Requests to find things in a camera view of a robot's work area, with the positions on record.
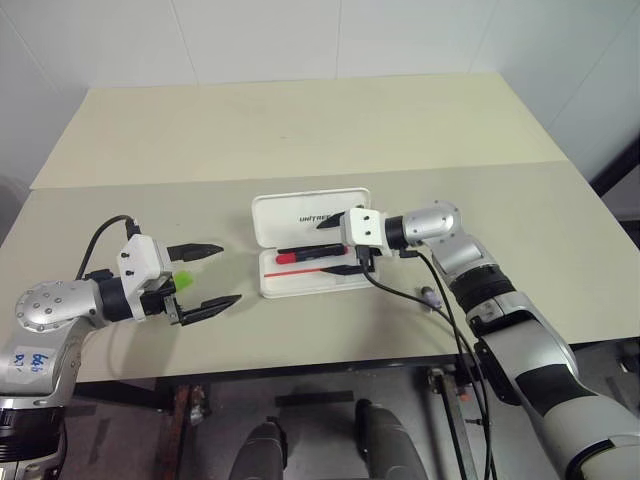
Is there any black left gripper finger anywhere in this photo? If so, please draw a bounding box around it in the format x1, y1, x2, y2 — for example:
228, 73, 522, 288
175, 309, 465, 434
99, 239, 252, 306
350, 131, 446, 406
178, 294, 244, 329
166, 242, 225, 263

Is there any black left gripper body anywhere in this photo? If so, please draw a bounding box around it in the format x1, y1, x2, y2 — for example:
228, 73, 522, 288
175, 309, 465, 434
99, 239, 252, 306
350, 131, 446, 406
140, 273, 184, 326

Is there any white open pencil case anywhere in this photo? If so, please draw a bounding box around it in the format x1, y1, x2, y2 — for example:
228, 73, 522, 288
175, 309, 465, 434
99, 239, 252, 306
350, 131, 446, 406
251, 187, 384, 300

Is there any red capped black marker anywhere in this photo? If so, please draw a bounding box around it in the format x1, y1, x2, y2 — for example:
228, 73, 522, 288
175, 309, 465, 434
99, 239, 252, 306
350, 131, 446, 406
276, 243, 350, 267

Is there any thin red stick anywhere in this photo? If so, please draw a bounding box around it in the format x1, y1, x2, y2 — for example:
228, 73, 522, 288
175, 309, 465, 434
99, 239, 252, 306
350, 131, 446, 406
263, 266, 330, 278

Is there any black flat bar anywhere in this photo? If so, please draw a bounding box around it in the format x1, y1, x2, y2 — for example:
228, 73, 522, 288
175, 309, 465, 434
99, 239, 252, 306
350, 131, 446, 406
274, 391, 354, 407

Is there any white label blue writing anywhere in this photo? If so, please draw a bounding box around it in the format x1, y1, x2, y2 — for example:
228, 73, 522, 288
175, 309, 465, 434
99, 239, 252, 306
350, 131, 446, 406
0, 343, 57, 384

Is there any dark grey rounded shape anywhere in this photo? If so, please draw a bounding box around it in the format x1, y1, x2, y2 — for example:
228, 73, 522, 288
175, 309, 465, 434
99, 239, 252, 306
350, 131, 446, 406
233, 418, 290, 480
353, 398, 427, 480

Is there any grey metal table leg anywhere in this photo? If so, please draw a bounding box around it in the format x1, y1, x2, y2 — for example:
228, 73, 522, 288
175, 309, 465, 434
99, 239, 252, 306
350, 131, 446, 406
427, 367, 479, 480

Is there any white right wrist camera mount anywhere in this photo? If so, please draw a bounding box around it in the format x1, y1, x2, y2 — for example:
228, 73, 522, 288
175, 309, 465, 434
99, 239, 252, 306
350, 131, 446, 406
340, 205, 389, 260

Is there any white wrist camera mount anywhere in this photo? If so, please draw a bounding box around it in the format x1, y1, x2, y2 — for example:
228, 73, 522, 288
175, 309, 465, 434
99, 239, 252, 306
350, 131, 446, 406
115, 234, 177, 322
340, 205, 389, 260

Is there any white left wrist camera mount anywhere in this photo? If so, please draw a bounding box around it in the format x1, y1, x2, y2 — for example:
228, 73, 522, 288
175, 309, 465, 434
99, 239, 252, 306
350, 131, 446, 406
115, 234, 177, 322

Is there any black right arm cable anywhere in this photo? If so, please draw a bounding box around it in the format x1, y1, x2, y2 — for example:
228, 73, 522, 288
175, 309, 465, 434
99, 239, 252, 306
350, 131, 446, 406
357, 245, 482, 361
398, 248, 497, 480

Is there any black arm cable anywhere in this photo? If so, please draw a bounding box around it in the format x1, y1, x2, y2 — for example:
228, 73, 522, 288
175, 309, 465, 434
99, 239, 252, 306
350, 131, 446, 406
398, 248, 497, 480
357, 245, 482, 361
75, 215, 145, 279

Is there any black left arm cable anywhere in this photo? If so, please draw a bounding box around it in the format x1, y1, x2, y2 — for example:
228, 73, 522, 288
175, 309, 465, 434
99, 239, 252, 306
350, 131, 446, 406
75, 215, 145, 279

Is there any black metal frame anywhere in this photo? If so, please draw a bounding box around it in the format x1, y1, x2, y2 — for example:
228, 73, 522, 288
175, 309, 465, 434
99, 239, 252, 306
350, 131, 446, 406
588, 122, 640, 197

